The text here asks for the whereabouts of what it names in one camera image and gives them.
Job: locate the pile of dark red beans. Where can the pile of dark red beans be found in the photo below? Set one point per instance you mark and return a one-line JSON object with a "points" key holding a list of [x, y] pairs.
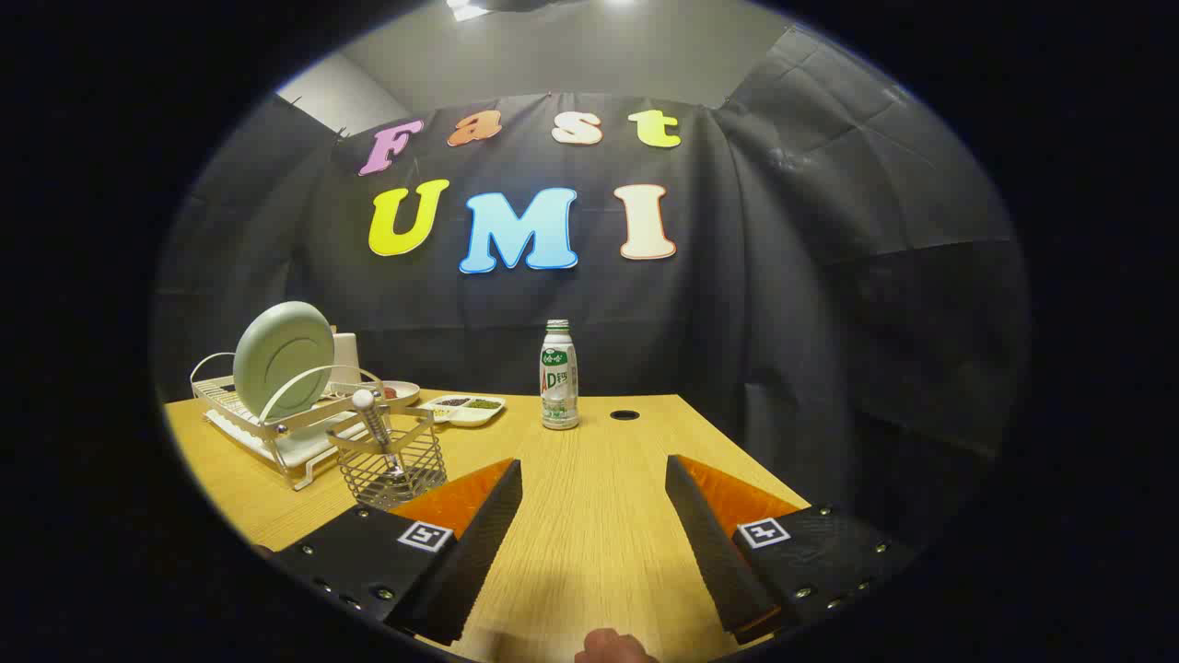
{"points": [[451, 401]]}

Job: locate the beige plate with meat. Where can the beige plate with meat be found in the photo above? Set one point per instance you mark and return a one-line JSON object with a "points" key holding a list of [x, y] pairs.
{"points": [[407, 394]]}

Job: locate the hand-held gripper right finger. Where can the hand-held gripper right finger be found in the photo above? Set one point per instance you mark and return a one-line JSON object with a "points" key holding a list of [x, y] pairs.
{"points": [[718, 552]]}

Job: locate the white drink bottle green label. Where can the white drink bottle green label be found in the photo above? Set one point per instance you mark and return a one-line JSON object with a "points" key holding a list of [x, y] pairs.
{"points": [[559, 387]]}

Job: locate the pile of green beans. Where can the pile of green beans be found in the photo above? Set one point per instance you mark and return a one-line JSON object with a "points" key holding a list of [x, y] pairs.
{"points": [[484, 404]]}

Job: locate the white toaster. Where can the white toaster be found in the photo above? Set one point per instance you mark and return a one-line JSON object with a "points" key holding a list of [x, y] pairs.
{"points": [[346, 359]]}

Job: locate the pale green plate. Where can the pale green plate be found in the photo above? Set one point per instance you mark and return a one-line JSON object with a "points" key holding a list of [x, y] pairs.
{"points": [[276, 359]]}

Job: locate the white drip tray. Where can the white drip tray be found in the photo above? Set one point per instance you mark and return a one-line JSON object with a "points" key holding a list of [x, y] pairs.
{"points": [[304, 448]]}

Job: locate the white divided tray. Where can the white divided tray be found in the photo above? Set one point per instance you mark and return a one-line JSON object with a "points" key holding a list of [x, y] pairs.
{"points": [[479, 418]]}

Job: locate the metal spoon with white knob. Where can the metal spoon with white knob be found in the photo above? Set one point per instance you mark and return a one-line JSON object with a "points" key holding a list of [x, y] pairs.
{"points": [[365, 399]]}

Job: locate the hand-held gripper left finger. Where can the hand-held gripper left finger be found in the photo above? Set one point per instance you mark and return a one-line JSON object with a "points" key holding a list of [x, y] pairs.
{"points": [[470, 562]]}

